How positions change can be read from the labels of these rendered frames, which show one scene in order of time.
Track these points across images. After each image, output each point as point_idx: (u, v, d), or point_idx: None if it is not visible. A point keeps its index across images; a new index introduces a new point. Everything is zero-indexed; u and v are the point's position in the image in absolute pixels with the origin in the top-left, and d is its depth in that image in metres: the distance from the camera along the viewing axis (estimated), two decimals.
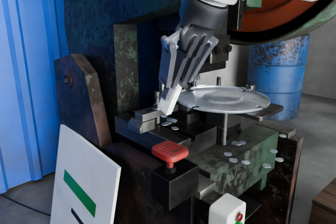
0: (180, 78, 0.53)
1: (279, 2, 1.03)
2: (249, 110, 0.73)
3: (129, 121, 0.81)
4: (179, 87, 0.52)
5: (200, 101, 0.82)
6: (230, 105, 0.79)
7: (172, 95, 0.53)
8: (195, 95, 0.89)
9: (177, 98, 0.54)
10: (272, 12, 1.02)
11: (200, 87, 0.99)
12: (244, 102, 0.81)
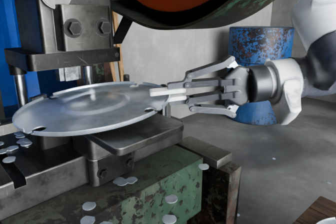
0: (189, 84, 0.54)
1: None
2: (132, 119, 0.41)
3: None
4: None
5: (55, 116, 0.47)
6: (106, 114, 0.47)
7: None
8: (54, 105, 0.54)
9: None
10: None
11: (71, 90, 0.64)
12: (130, 105, 0.50)
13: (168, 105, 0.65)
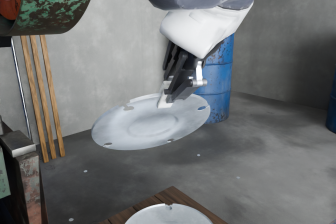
0: (171, 75, 0.51)
1: None
2: (101, 114, 0.56)
3: None
4: None
5: (127, 139, 0.69)
6: (126, 125, 0.61)
7: None
8: (152, 139, 0.73)
9: None
10: None
11: (188, 133, 0.76)
12: (142, 114, 0.59)
13: None
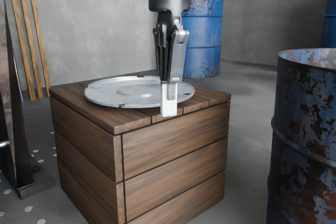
0: None
1: None
2: (97, 101, 0.62)
3: None
4: (163, 81, 0.52)
5: (116, 87, 0.77)
6: (117, 96, 0.68)
7: (162, 90, 0.54)
8: (138, 83, 0.81)
9: (162, 96, 0.53)
10: None
11: None
12: (133, 98, 0.66)
13: None
